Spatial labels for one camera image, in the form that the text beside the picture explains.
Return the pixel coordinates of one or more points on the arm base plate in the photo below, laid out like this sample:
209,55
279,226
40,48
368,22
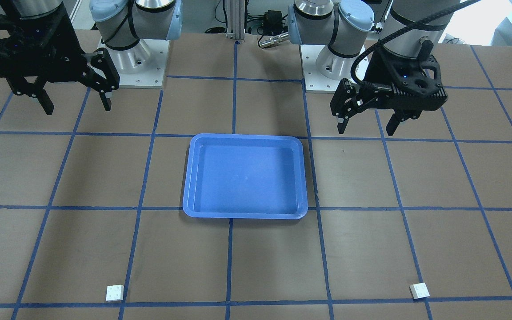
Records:
322,69
140,71

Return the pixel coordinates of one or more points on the blue plastic tray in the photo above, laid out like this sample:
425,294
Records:
240,176

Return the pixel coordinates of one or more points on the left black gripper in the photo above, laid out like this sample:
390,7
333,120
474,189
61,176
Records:
378,66

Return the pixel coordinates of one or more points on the white block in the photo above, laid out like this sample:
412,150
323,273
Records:
419,291
114,293

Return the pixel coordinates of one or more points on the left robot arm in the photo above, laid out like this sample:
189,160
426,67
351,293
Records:
412,28

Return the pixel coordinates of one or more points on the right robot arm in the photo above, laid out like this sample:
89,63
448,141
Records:
122,23

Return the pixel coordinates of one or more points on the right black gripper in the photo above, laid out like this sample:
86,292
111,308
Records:
64,38

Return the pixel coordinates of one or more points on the aluminium frame post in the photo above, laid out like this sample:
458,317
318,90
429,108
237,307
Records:
235,19

